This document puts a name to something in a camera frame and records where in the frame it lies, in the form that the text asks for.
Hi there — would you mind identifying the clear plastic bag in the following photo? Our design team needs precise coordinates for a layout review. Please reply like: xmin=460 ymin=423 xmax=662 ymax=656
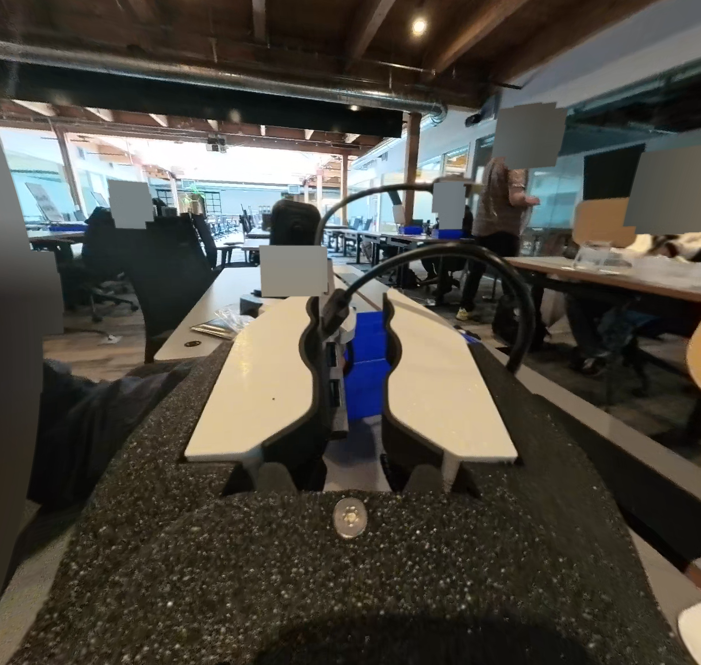
xmin=189 ymin=317 xmax=243 ymax=341
xmin=215 ymin=305 xmax=258 ymax=330

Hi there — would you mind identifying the black mesh office chair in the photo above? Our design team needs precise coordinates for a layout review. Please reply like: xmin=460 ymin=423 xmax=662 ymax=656
xmin=130 ymin=213 xmax=226 ymax=366

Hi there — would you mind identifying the metal ceiling duct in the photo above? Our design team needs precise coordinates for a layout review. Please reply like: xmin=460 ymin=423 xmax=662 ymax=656
xmin=0 ymin=39 xmax=449 ymax=125

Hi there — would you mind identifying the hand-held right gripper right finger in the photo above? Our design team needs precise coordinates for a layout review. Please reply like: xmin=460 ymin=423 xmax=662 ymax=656
xmin=380 ymin=287 xmax=519 ymax=486

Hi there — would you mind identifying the white office desk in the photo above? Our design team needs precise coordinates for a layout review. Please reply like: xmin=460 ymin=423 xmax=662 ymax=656
xmin=153 ymin=264 xmax=307 ymax=363

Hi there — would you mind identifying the black backpack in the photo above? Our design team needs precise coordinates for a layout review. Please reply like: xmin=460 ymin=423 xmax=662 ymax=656
xmin=491 ymin=293 xmax=551 ymax=351

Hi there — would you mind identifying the brown cardboard sheet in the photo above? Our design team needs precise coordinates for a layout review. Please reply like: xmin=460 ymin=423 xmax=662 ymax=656
xmin=572 ymin=198 xmax=646 ymax=248

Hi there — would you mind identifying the wooden office desk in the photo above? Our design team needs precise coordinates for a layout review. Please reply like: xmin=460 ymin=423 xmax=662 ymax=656
xmin=503 ymin=255 xmax=701 ymax=305

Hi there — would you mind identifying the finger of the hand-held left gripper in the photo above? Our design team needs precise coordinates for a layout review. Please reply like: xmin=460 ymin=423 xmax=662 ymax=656
xmin=329 ymin=306 xmax=359 ymax=372

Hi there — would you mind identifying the thick black hub cable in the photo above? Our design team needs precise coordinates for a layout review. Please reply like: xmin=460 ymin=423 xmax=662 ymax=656
xmin=319 ymin=241 xmax=536 ymax=375

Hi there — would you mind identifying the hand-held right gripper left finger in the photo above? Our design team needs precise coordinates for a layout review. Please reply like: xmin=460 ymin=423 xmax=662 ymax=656
xmin=185 ymin=294 xmax=332 ymax=477

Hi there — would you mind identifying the blue plastic bin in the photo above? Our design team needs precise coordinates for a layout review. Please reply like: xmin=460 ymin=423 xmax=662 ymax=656
xmin=342 ymin=310 xmax=393 ymax=422

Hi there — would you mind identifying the clear plastic container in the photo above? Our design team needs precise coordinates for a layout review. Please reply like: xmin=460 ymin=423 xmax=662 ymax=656
xmin=571 ymin=240 xmax=626 ymax=270

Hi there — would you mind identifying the wooden support post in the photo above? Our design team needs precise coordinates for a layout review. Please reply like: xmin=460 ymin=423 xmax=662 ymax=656
xmin=402 ymin=112 xmax=424 ymax=229

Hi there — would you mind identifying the person's left forearm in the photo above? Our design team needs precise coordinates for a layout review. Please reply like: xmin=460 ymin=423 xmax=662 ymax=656
xmin=27 ymin=357 xmax=195 ymax=509

